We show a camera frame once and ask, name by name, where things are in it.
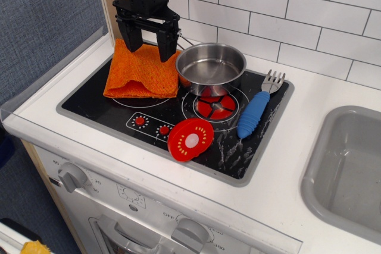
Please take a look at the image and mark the black toy stovetop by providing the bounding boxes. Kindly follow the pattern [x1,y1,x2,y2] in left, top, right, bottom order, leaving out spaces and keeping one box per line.
[57,61,294,187]

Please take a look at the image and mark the yellow cloth at corner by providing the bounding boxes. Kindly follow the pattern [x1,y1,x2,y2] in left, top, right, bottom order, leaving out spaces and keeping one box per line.
[20,240,51,254]

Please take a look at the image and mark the grey oven knob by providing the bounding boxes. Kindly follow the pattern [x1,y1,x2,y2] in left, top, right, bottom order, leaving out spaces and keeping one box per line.
[171,218,209,253]
[58,162,88,193]

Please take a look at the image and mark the grey right oven knob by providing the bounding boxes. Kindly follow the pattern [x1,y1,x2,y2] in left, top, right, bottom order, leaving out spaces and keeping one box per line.
[171,218,209,253]

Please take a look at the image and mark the grey sink basin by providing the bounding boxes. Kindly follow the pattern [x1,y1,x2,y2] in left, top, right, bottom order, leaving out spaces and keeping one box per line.
[301,106,380,244]

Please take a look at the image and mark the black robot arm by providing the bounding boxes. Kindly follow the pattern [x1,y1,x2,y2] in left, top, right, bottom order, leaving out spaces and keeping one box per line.
[113,0,180,62]

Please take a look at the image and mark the orange napkin cloth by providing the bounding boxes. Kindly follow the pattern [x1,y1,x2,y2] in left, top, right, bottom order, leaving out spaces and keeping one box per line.
[103,39,180,99]

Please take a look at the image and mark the red toy tomato half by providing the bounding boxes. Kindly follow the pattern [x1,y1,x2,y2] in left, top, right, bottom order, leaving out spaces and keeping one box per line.
[167,118,214,162]

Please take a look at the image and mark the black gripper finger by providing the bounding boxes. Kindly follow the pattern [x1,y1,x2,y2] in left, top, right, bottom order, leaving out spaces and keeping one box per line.
[117,18,143,52]
[157,30,178,62]

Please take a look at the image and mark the stainless steel pot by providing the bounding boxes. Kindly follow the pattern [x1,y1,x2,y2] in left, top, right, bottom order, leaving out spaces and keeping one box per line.
[176,43,246,97]

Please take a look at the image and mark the white toy oven front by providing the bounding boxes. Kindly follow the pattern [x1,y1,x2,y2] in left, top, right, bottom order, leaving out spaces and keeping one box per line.
[36,148,302,253]

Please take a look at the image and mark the grey left oven knob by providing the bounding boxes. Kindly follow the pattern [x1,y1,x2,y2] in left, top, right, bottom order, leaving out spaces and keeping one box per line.
[58,162,88,193]

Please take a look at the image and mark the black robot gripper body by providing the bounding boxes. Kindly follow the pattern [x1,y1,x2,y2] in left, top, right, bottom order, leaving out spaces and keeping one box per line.
[113,0,180,35]

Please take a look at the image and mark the blue handled toy fork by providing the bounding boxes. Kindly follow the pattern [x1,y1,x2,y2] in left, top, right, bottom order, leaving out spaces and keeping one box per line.
[237,70,285,139]

